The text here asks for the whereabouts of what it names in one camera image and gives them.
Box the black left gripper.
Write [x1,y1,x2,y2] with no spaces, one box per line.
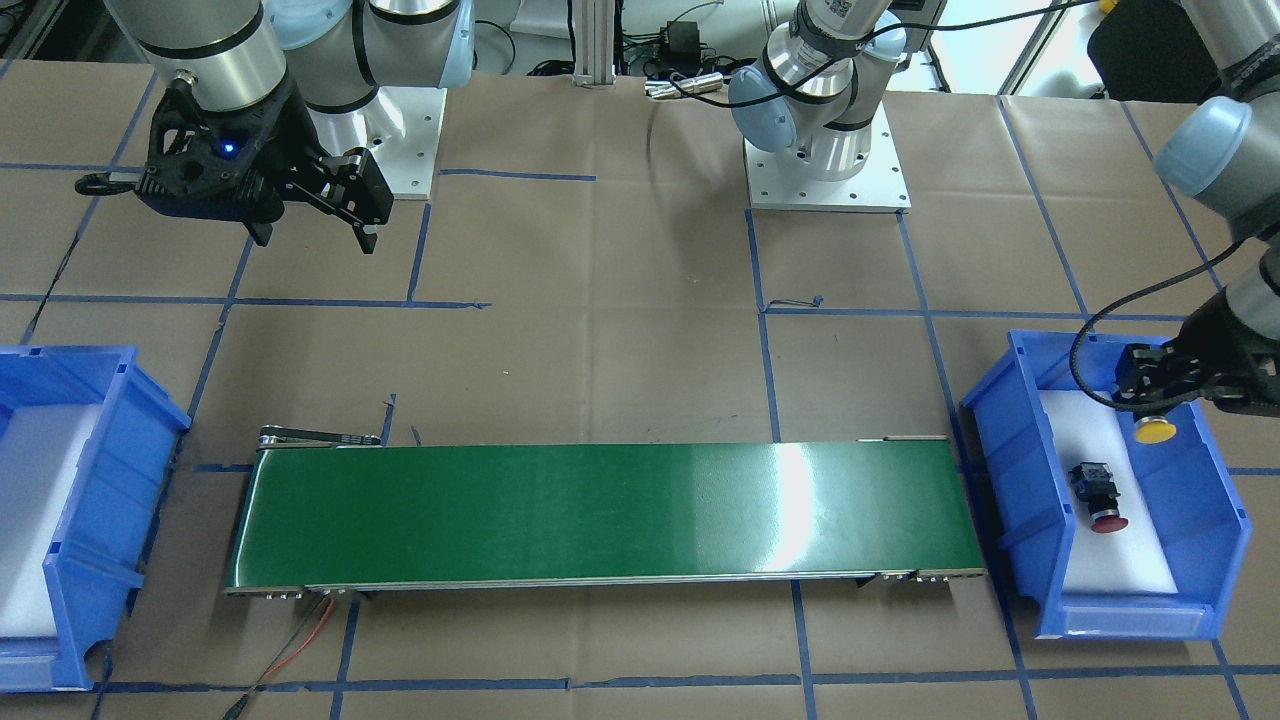
[1115,291,1279,418]

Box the white foam pad bin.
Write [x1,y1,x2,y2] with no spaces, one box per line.
[1,404,102,639]
[1039,389,1178,594]

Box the green conveyor belt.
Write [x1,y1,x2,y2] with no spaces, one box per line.
[225,438,986,596]

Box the blue bin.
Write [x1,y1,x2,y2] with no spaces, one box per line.
[963,331,1252,641]
[1,345,191,693]

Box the yellow push button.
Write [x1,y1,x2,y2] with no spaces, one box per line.
[1133,413,1178,445]

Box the red push button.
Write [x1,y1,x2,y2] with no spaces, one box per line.
[1068,462,1129,534]

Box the red black wire pair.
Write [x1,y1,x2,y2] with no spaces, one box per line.
[221,592,340,720]

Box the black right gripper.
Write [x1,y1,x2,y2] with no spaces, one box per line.
[76,76,393,255]

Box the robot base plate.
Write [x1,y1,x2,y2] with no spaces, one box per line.
[310,87,448,200]
[742,105,913,214]

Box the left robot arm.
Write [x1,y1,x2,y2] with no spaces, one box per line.
[727,1,1277,441]

